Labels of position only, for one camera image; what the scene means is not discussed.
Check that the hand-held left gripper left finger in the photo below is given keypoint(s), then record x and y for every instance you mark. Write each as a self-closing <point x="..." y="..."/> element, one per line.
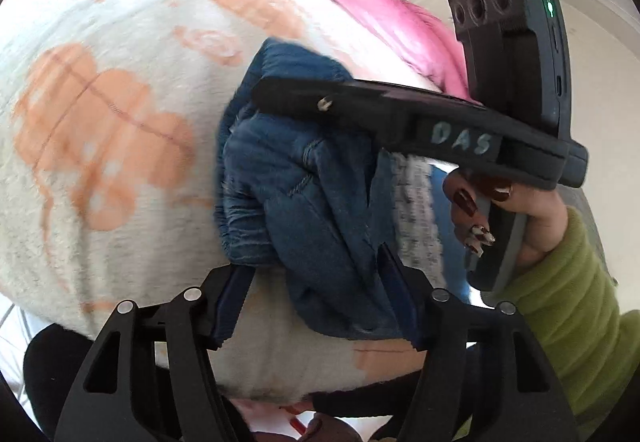
<point x="232" y="307"/>

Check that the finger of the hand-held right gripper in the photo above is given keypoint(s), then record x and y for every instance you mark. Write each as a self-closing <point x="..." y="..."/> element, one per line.
<point x="320" y="96"/>

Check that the blue jeans pants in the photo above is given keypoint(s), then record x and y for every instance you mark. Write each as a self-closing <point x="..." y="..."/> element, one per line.
<point x="310" y="202"/>

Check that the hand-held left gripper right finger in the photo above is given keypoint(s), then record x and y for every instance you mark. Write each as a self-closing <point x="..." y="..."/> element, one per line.
<point x="400" y="292"/>

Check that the orange and cream printed blanket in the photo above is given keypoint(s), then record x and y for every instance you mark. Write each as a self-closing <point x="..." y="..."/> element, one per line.
<point x="100" y="46"/>

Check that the person's right hand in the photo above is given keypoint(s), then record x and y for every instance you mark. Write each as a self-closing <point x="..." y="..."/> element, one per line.
<point x="542" y="222"/>

